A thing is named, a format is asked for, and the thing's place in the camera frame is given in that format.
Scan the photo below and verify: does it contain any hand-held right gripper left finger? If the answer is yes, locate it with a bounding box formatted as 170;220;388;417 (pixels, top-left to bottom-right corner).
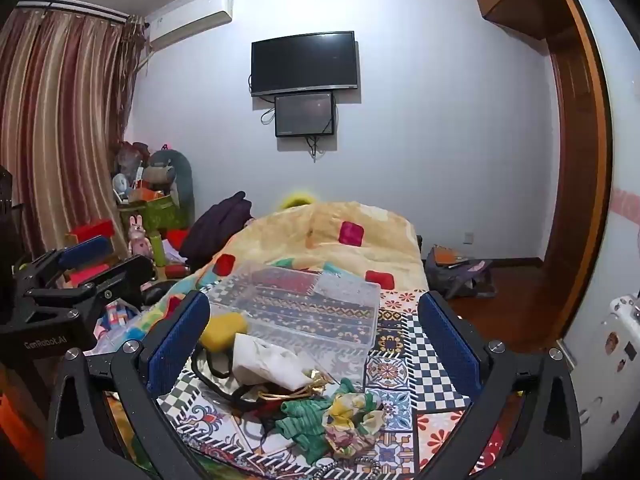
46;290;214;480

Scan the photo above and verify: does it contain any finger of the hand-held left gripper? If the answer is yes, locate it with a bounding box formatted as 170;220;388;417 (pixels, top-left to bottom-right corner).
30;255;155;317
14;234;115;292

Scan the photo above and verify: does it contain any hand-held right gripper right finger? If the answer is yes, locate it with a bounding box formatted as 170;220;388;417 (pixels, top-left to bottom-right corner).
414;290;584;480

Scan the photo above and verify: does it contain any yellow soft pouch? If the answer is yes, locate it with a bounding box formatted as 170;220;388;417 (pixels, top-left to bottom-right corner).
199;311;250;351

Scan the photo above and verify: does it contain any white cloth bag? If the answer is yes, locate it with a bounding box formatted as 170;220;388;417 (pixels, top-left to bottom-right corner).
232;332;314;397

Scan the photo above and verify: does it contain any floral fabric scrunchie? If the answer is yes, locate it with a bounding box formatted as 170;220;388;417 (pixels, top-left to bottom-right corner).
322;377;386;461

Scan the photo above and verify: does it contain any clear plastic storage box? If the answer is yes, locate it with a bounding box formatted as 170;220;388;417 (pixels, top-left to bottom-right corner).
202;260;382;357

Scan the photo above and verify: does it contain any gold tassel cord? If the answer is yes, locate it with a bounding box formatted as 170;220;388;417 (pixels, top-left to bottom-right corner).
260;367;337;402

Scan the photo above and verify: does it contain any green knit cloth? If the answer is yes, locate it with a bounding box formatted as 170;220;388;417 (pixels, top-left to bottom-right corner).
274;389;342;466

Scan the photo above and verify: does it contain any dark bead necklace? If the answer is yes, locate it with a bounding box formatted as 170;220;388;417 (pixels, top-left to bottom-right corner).
309;454;382;480

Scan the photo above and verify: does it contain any red gift box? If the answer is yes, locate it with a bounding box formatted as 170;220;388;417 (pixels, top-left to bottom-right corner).
66;218;116;247

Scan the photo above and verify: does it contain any pink flat box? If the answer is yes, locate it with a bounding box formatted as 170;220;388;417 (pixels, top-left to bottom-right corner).
67;260;112;287

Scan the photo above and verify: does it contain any pink rabbit toy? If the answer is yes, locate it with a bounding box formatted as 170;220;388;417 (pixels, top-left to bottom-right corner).
127;214;154;259

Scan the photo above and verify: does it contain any green storage box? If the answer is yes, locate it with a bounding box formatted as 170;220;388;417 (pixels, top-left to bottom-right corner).
118;194;189;242

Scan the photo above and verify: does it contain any patterned patchwork bed sheet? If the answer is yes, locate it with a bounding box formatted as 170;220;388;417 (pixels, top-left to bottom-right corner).
102;259;507;480

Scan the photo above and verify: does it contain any grey purple backpack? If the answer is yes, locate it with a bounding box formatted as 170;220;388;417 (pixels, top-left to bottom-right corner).
423;244;496;302

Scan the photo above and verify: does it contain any small white fan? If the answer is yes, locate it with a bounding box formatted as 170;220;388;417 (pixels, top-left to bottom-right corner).
112;174;134;206

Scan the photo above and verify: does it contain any black speaker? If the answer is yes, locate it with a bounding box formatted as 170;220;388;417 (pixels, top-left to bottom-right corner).
0;164;27;311

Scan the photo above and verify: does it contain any dark purple jacket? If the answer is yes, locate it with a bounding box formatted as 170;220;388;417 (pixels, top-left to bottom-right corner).
178;190;254;272

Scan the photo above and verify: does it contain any grey plush toy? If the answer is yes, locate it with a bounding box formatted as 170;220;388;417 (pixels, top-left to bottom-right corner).
147;147;196;227

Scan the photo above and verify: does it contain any striped red curtain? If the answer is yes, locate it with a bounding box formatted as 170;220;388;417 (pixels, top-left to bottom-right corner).
0;7;147;262

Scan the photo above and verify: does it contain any yellow quilt with red squares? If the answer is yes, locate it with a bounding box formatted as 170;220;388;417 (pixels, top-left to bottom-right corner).
192;201;427;297

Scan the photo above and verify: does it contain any white plastic drawer cabinet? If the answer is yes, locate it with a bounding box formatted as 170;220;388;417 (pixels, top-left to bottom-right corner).
580;294;640;477

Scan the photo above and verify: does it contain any yellow green plush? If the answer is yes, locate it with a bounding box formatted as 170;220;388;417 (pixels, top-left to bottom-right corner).
279;190;317;211

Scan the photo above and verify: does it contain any curtain rod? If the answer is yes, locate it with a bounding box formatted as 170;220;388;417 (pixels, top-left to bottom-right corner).
15;0;146;24

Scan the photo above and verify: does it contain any white air conditioner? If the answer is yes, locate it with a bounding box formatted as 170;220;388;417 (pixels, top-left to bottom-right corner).
144;0;234;52

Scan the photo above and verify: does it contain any wooden door frame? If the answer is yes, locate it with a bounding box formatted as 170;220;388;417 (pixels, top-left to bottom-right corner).
541;0;614;342

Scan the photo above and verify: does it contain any small black wall monitor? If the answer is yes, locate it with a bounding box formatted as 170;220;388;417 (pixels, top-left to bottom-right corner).
274;90;336;138

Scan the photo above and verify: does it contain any large black wall television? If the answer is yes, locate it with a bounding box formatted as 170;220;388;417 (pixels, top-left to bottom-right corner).
250;30;361;98

